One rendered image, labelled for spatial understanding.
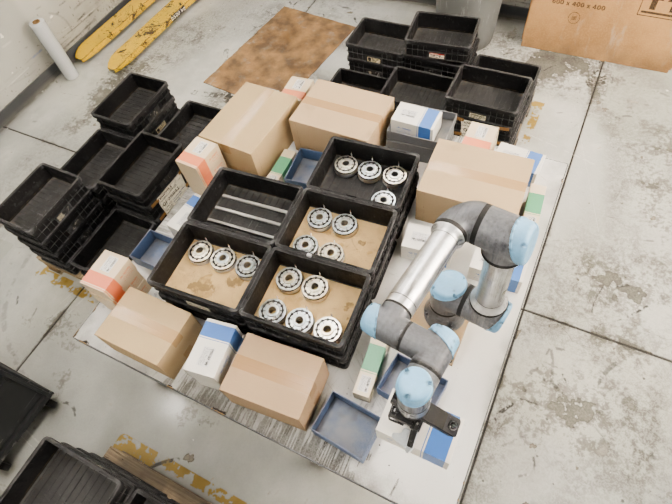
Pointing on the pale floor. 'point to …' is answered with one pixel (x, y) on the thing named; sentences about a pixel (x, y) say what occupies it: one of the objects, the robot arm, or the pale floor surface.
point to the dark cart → (18, 408)
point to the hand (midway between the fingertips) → (419, 426)
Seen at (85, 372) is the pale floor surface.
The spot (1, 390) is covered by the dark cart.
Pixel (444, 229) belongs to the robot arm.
